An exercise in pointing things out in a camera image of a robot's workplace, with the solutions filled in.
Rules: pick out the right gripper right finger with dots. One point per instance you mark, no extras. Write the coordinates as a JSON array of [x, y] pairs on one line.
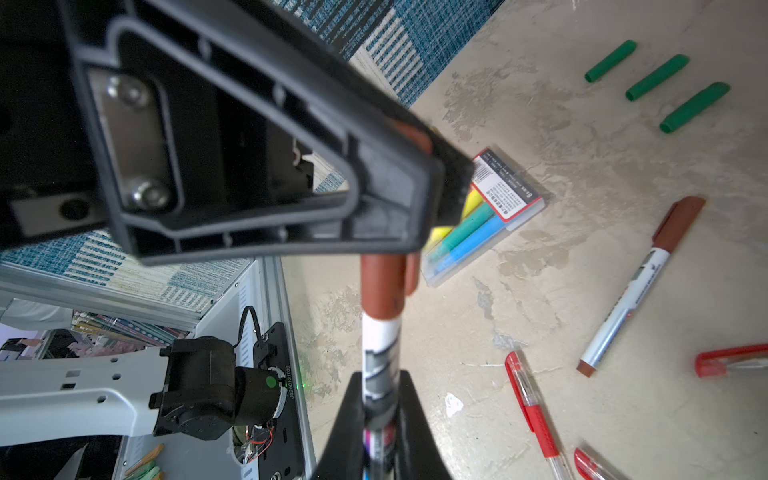
[[417, 456]]

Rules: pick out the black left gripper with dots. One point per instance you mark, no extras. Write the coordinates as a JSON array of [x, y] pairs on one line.
[[54, 176]]

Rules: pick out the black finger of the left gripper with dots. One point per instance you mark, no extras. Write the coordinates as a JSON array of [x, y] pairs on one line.
[[226, 129]]

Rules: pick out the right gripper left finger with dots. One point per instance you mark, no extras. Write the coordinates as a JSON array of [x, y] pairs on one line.
[[343, 456]]

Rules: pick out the brown cap marker bottom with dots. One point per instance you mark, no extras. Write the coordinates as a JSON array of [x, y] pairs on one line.
[[386, 281]]

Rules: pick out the green pen cap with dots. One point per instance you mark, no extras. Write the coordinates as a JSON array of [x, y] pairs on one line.
[[658, 76], [610, 61], [694, 106]]

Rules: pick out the red gel pen bottom left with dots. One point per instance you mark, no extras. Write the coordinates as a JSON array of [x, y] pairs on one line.
[[533, 413]]

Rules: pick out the red gel pen bottom middle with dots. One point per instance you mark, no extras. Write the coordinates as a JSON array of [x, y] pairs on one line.
[[590, 469]]

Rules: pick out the red gel pen under marker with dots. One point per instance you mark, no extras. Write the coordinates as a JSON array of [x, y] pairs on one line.
[[730, 361]]

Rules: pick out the highlighter set clear case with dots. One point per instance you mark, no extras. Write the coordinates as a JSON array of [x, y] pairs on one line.
[[502, 198]]

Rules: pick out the brown cap white marker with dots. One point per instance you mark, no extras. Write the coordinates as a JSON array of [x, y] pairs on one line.
[[665, 240]]

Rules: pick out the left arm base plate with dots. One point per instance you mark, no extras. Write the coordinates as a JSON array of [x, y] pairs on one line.
[[267, 434]]

